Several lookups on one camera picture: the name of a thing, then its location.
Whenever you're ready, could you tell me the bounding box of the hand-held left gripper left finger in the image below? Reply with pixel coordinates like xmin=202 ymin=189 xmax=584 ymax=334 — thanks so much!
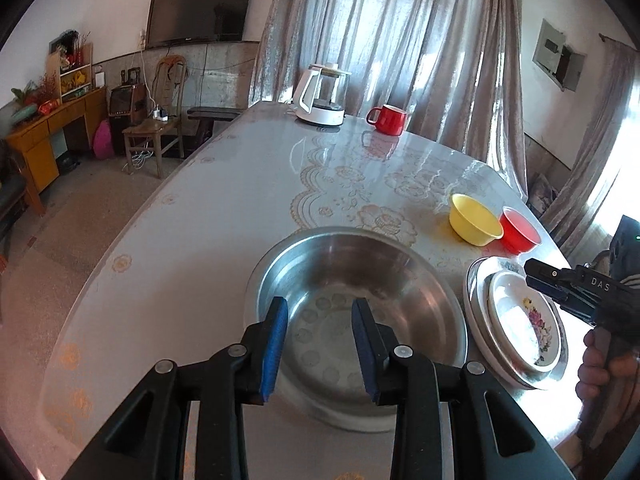
xmin=65 ymin=296 xmax=290 ymax=480

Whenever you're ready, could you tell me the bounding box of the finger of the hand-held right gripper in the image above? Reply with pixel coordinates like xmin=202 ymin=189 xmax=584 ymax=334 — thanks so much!
xmin=532 ymin=280 xmax=591 ymax=322
xmin=524 ymin=258 xmax=576 ymax=288

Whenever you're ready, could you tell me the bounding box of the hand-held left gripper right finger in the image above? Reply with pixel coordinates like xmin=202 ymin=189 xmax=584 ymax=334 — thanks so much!
xmin=351 ymin=298 xmax=576 ymax=480

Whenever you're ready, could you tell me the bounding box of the white plate with red symbols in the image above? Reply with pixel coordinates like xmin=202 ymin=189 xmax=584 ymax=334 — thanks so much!
xmin=472 ymin=257 xmax=566 ymax=381

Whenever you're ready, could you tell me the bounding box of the red plastic bowl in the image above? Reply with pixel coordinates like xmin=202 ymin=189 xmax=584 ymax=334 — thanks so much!
xmin=495 ymin=206 xmax=542 ymax=255

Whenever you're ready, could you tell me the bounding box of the white plate with pink roses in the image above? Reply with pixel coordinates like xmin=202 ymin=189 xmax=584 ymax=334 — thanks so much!
xmin=487 ymin=270 xmax=562 ymax=372

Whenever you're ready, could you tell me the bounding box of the stainless steel bowl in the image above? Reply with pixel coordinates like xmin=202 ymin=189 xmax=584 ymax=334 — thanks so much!
xmin=244 ymin=226 xmax=468 ymax=433

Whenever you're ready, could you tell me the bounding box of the white plate with vine rim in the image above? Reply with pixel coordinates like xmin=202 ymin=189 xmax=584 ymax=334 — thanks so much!
xmin=462 ymin=256 xmax=569 ymax=392

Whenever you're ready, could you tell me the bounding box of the yellow plastic bowl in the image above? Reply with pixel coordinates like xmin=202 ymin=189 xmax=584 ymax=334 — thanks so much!
xmin=448 ymin=193 xmax=504 ymax=247

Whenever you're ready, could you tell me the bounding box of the person's right forearm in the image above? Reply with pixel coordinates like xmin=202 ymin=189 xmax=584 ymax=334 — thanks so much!
xmin=580 ymin=390 xmax=640 ymax=480

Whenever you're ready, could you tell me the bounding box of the person's right hand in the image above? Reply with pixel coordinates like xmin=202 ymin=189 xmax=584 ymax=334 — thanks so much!
xmin=575 ymin=329 xmax=640 ymax=405

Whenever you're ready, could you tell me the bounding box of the patterned cushion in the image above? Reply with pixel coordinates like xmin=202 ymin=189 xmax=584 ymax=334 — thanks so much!
xmin=527 ymin=172 xmax=558 ymax=216

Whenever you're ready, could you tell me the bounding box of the narrow grey sheer curtain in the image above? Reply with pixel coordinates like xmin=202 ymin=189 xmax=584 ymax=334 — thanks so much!
xmin=540 ymin=35 xmax=640 ymax=256

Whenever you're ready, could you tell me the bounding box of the red mug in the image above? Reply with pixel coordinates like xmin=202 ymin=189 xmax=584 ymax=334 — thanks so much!
xmin=366 ymin=104 xmax=407 ymax=136

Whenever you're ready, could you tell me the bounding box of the white electric glass kettle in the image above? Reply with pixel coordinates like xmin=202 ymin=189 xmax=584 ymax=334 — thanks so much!
xmin=292 ymin=63 xmax=351 ymax=128

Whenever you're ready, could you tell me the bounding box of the dark low table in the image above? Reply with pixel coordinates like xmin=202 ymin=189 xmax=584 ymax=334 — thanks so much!
xmin=187 ymin=106 xmax=242 ymax=151

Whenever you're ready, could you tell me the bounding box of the wooden chair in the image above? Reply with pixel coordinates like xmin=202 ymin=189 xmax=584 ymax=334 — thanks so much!
xmin=121 ymin=55 xmax=188 ymax=179

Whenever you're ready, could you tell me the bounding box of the pink bag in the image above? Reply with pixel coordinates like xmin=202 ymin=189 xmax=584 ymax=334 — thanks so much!
xmin=91 ymin=120 xmax=113 ymax=160

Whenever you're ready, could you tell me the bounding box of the large grey sheer curtain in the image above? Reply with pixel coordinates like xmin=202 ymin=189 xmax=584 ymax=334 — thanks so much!
xmin=248 ymin=0 xmax=528 ymax=196

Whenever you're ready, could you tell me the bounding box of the small old television set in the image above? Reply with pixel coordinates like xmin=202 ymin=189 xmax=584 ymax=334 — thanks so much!
xmin=108 ymin=85 xmax=146 ymax=128

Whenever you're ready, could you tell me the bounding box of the black wooden armchair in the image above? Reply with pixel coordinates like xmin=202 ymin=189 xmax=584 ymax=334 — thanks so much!
xmin=0 ymin=150 xmax=31 ymax=241

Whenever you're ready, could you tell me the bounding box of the wooden desk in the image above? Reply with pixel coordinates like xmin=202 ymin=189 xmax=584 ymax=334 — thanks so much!
xmin=5 ymin=86 xmax=108 ymax=193

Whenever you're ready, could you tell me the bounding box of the small wooden shelf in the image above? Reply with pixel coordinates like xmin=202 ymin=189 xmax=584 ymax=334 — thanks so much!
xmin=46 ymin=42 xmax=94 ymax=103

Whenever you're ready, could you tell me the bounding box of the black flat television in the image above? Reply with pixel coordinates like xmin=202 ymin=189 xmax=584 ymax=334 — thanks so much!
xmin=146 ymin=0 xmax=256 ymax=51

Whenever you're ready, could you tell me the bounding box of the potted green plant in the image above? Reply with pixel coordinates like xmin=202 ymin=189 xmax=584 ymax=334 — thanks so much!
xmin=11 ymin=80 xmax=41 ymax=121

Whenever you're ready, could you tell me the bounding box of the wall electrical panel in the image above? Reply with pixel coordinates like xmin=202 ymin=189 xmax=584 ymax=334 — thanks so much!
xmin=531 ymin=18 xmax=586 ymax=92

